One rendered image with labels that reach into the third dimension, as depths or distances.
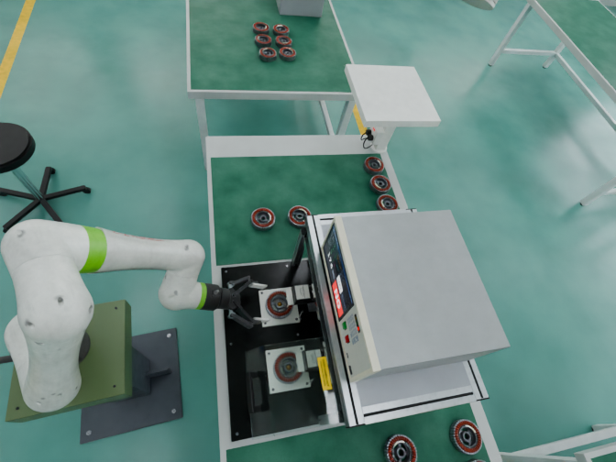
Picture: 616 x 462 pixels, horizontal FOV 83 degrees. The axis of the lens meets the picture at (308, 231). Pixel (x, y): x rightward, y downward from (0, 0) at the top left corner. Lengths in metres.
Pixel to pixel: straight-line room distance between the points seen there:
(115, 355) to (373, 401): 0.87
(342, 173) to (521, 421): 1.85
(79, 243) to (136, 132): 2.27
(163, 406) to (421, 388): 1.44
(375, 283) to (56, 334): 0.72
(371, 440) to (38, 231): 1.21
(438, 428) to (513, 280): 1.71
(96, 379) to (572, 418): 2.64
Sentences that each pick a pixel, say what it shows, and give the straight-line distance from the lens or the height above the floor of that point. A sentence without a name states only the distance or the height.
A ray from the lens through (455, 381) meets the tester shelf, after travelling 1.21.
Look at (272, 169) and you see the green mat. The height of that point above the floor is 0.75.
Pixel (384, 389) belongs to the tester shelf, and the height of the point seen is 1.11.
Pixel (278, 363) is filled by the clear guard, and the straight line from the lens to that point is 1.11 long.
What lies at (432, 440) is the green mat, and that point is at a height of 0.75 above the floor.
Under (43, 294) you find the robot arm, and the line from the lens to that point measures 0.83.
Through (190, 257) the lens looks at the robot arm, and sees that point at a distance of 1.15.
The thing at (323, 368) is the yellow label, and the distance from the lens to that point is 1.12.
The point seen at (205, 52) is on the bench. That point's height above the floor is 0.75.
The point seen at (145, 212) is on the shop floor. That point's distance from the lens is 2.65.
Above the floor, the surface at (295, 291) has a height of 0.92.
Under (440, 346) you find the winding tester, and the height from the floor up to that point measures 1.32.
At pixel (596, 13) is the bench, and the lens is 5.01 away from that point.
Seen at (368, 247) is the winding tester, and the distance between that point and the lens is 1.00.
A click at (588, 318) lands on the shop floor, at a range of 3.33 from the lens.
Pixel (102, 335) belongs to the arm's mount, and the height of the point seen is 0.83.
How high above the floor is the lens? 2.15
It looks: 58 degrees down
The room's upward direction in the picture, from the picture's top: 18 degrees clockwise
